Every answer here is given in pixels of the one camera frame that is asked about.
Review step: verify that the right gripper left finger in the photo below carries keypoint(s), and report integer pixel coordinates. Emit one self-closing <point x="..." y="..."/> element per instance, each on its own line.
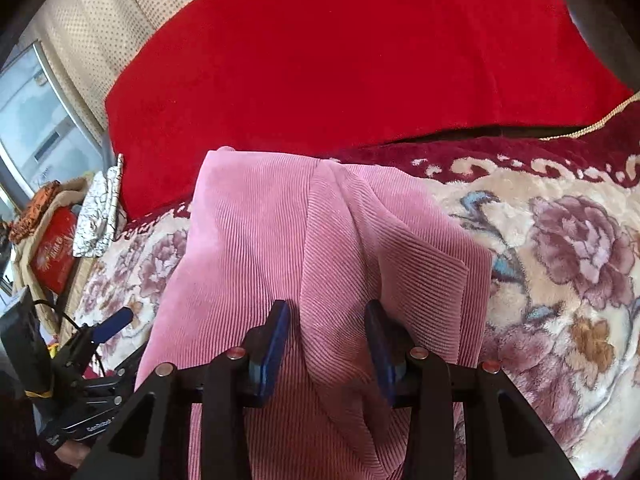
<point x="175" y="408"/>

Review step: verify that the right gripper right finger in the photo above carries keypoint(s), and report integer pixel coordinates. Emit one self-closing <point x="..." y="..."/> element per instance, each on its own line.
<point x="504" y="437"/>

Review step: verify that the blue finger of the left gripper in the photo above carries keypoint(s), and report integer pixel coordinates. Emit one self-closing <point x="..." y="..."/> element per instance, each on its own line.
<point x="107" y="329"/>

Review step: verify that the pink corduroy jacket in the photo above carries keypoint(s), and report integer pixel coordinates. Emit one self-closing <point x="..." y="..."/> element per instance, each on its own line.
<point x="326" y="238"/>

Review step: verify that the beige fabric pile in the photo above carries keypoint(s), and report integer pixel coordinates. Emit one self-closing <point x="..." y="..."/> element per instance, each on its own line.
<point x="72" y="194"/>

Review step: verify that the red gift box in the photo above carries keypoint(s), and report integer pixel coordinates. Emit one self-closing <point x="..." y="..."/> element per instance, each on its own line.
<point x="54" y="259"/>

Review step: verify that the white patterned folded cloth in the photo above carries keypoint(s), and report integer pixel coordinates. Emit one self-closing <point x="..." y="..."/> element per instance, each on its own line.
<point x="101" y="217"/>

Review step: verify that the orange patterned cloth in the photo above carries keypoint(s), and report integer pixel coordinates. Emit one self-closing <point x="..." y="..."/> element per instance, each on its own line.
<point x="29" y="219"/>

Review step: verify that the silver refrigerator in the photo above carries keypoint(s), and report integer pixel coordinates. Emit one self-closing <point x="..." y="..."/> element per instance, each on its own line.
<point x="43" y="137"/>

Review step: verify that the floral plush blanket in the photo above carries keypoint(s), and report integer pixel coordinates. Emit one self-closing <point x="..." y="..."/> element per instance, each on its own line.
<point x="560" y="218"/>

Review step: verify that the beige dotted curtain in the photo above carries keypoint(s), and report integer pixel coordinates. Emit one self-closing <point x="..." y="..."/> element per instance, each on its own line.
<point x="88" y="43"/>

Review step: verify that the red quilt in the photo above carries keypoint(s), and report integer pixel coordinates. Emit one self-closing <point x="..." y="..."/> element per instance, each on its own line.
<point x="313" y="77"/>

